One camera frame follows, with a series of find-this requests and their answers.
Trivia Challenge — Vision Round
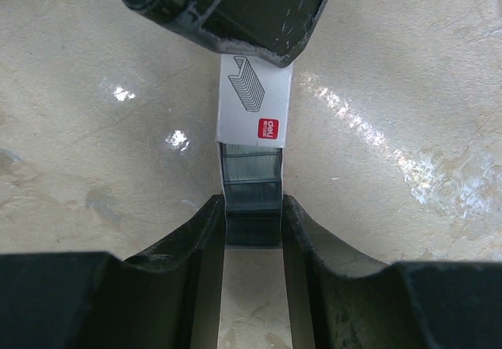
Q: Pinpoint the white staple box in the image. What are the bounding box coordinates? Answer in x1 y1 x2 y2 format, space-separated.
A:
216 54 293 148

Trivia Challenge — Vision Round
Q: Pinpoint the large staple strip block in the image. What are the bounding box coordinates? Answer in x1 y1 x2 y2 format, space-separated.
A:
219 143 283 249

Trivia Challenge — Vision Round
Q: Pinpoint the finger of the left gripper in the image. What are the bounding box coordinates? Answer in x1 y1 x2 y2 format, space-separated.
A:
122 0 329 66

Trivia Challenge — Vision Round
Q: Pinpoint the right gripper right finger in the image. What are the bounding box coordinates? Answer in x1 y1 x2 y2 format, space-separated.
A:
282 196 501 348

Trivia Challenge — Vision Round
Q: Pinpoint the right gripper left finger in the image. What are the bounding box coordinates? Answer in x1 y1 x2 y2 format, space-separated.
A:
1 195 225 348

